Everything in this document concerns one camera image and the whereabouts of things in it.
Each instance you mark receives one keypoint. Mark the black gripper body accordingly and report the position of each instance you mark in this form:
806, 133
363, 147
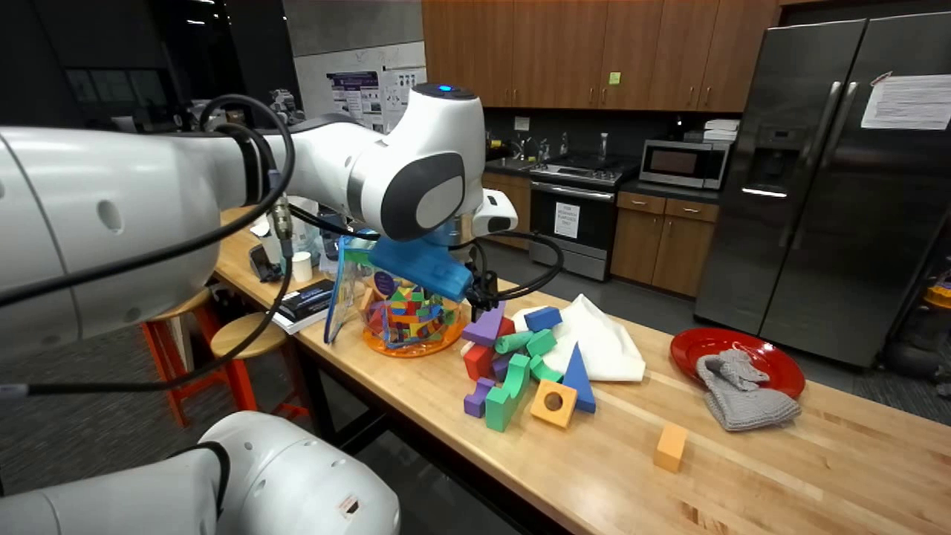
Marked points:
479, 285

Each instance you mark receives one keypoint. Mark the yellow wooden cube block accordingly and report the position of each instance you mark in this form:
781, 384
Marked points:
671, 448

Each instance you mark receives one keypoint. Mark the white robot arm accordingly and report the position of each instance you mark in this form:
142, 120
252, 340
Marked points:
121, 209

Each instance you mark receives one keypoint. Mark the purple foam triangle block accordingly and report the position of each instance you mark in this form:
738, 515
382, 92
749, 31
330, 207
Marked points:
485, 329

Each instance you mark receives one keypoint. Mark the blue foam rectangular block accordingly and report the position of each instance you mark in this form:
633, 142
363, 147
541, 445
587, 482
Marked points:
541, 319

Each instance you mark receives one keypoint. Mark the red foam block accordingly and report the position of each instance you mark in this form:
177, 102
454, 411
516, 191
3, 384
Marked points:
479, 361

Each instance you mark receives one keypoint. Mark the clear plastic toy bag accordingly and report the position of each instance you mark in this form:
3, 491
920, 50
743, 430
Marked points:
405, 316

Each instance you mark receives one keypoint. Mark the purple foam rectangular block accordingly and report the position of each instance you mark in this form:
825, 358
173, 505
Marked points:
500, 368

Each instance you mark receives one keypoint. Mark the small green foam block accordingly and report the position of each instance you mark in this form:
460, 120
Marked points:
549, 372

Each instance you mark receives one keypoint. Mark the purple foam arch block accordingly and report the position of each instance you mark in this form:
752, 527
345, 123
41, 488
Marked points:
477, 401

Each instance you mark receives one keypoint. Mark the yellow foam block with hole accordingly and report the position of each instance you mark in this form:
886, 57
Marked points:
538, 410

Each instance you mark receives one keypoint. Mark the blue foam triangle block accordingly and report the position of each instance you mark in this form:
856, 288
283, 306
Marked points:
580, 383

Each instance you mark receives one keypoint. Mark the green foam cylinder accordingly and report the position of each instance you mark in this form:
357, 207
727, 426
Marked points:
525, 343

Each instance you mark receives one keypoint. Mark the stainless steel stove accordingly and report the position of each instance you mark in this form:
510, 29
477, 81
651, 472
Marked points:
580, 219

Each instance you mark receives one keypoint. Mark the white paper sheet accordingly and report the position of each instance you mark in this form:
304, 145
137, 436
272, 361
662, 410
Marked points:
604, 346
908, 102

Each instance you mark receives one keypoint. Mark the black book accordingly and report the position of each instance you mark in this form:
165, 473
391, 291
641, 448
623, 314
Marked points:
308, 301

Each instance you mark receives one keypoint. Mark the brown wooden lower cabinet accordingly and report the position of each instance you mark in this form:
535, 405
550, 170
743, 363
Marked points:
665, 242

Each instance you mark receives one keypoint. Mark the silver microwave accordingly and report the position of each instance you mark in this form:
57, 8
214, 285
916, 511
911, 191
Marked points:
686, 166

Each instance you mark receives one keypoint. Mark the orange-legged wooden stool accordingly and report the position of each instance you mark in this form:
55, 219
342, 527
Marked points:
157, 361
247, 337

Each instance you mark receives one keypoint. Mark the green sticky note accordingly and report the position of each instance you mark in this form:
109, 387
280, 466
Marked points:
617, 78

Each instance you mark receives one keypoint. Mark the brown wooden upper cabinets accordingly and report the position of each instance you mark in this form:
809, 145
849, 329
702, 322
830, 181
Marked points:
595, 56

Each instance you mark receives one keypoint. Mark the red plate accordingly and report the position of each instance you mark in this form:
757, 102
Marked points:
732, 340

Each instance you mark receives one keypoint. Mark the stack of white plates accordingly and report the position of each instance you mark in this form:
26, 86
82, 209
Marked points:
721, 129

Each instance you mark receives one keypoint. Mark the grey cloth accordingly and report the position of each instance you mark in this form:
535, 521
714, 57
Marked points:
748, 396

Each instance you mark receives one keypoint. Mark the stainless steel refrigerator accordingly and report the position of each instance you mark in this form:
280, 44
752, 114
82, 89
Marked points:
822, 199

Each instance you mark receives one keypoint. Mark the white wall poster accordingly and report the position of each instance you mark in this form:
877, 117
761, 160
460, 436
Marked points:
375, 97

